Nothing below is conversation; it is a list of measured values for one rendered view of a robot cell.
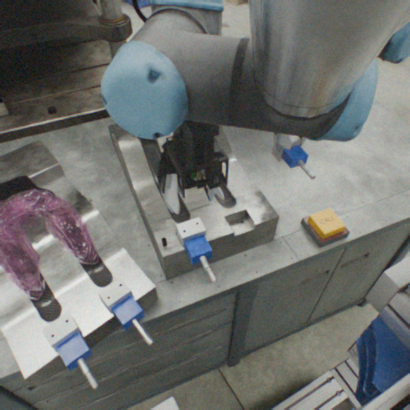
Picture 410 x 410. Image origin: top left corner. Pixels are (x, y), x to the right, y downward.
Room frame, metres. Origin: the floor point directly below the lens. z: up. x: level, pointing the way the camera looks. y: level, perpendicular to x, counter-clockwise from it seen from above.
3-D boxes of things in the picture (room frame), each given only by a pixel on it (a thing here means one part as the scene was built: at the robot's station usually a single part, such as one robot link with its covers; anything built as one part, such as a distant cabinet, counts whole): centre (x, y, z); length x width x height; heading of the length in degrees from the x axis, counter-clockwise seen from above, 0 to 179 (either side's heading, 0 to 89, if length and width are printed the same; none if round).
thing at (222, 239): (0.66, 0.06, 0.87); 0.50 x 0.26 x 0.14; 23
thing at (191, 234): (0.38, 0.01, 0.89); 0.13 x 0.05 x 0.05; 23
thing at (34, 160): (0.44, 0.36, 0.86); 0.50 x 0.26 x 0.11; 40
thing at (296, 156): (0.61, -0.21, 0.93); 0.13 x 0.05 x 0.05; 23
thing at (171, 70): (0.30, 0.03, 1.31); 0.11 x 0.11 x 0.08; 76
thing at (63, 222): (0.44, 0.35, 0.90); 0.26 x 0.18 x 0.08; 40
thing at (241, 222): (0.47, -0.07, 0.87); 0.05 x 0.05 x 0.04; 23
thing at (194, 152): (0.40, 0.02, 1.15); 0.09 x 0.08 x 0.12; 23
